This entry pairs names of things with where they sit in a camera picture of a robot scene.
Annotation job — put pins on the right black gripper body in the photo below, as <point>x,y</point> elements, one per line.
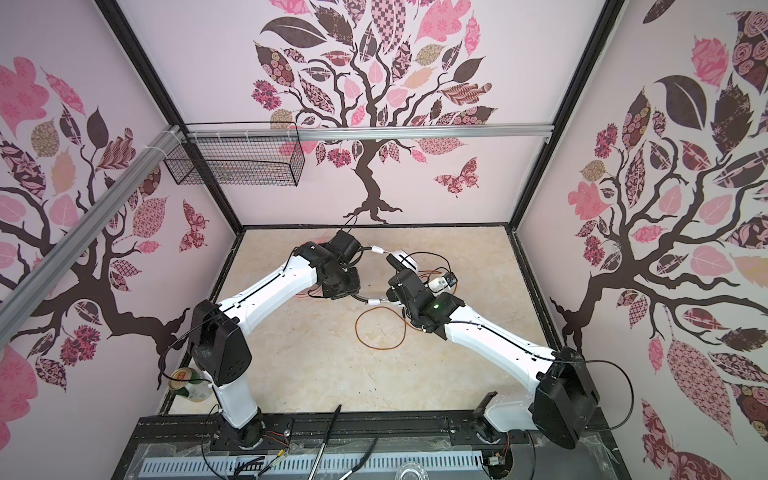
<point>414,316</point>

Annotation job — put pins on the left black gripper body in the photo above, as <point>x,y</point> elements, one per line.
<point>343,283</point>

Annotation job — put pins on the pink headphones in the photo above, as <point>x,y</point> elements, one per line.
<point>315,291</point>

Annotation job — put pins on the white black headphones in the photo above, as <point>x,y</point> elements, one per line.
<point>376,266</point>

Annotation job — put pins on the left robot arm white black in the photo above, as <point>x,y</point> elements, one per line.
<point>218,336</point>

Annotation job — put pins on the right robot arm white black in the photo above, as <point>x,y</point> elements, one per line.
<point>561,396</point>

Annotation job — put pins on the green drink can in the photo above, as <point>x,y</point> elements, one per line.
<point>188,383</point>

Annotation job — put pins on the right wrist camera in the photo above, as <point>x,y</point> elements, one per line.
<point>442,283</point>

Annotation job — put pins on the black wire basket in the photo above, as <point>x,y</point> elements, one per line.
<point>260,153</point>

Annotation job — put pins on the back aluminium rail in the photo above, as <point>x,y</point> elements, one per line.
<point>377,133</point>

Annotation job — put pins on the aluminium rail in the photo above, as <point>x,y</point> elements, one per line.
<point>377,133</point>
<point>18,307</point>

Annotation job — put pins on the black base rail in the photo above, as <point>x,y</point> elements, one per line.
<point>515,455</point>

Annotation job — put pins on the white slotted cable duct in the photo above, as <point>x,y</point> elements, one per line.
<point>299,465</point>

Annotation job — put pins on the left aluminium rail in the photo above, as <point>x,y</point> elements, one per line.
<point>18,307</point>

